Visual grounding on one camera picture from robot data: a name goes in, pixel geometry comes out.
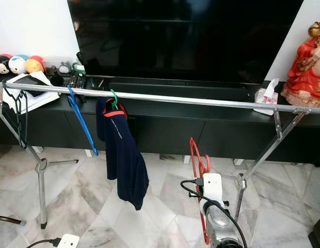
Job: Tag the red plastic hanger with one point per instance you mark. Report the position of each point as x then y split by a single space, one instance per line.
193 152

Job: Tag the blue plastic hanger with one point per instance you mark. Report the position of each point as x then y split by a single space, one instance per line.
92 147

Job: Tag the green plastic hanger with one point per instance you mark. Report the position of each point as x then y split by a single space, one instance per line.
114 101

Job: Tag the white paper stack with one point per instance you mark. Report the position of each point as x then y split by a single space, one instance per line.
33 98

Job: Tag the black tablet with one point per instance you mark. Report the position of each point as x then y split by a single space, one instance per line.
30 80

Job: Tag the black mouse plush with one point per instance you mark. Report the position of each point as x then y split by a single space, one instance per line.
2 64

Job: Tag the white duck plush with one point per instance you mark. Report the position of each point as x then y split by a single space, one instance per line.
18 64

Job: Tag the yellow bear plush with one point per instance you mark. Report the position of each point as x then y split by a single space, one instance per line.
34 64

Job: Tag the navy blue shirt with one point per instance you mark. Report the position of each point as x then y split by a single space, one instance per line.
126 165

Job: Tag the chrome clothes rack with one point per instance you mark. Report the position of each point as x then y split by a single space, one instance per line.
180 98

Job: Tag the black soundbar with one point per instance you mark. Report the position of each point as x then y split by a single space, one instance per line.
180 85

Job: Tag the black television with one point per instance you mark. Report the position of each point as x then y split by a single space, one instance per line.
185 36

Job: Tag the black TV console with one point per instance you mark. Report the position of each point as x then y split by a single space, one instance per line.
206 132

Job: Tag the white tissue pack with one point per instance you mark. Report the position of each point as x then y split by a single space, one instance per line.
267 95

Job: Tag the red robed statue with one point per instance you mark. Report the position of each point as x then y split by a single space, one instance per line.
307 62

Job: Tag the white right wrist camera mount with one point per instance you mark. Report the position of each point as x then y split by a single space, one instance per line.
212 186

